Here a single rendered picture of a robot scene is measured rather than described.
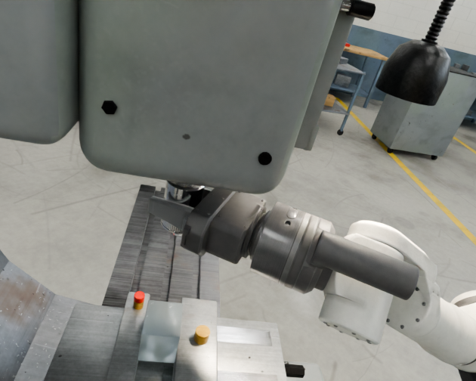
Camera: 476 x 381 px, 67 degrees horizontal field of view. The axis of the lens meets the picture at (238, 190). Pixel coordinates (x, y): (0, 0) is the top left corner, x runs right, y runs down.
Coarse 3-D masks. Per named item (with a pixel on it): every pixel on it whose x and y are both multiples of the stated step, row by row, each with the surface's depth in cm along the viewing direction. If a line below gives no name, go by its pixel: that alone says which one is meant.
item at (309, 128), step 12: (336, 24) 33; (348, 24) 33; (336, 36) 34; (336, 48) 34; (324, 60) 35; (336, 60) 35; (324, 72) 35; (324, 84) 36; (312, 96) 36; (324, 96) 37; (312, 108) 37; (312, 120) 38; (300, 132) 38; (312, 132) 39; (300, 144) 39; (312, 144) 39
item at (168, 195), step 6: (168, 192) 42; (168, 198) 42; (174, 198) 42; (180, 198) 42; (186, 198) 42; (192, 198) 42; (198, 198) 43; (186, 204) 42; (192, 204) 42; (162, 222) 45; (168, 228) 44; (174, 228) 44
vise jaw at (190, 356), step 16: (192, 304) 59; (208, 304) 60; (192, 320) 56; (208, 320) 57; (192, 336) 54; (192, 352) 52; (208, 352) 52; (176, 368) 49; (192, 368) 50; (208, 368) 50
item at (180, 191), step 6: (168, 186) 42; (174, 186) 41; (180, 186) 41; (186, 186) 41; (192, 186) 42; (198, 186) 42; (174, 192) 41; (180, 192) 41; (186, 192) 41; (192, 192) 41; (198, 192) 42
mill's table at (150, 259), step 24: (144, 192) 103; (144, 216) 93; (144, 240) 88; (168, 240) 88; (120, 264) 78; (144, 264) 79; (168, 264) 83; (192, 264) 82; (216, 264) 84; (120, 288) 72; (144, 288) 74; (168, 288) 77; (192, 288) 78; (216, 288) 78
